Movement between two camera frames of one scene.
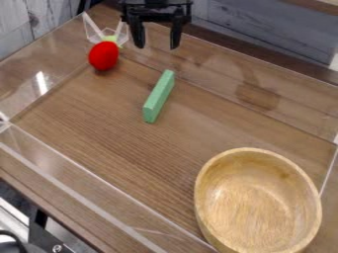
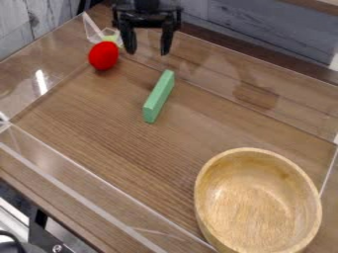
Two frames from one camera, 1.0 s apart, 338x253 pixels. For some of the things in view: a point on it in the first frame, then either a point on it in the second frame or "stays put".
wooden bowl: (257, 203) stays put
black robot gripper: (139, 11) → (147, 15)
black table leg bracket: (43, 242) stays put
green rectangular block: (159, 95) stays put
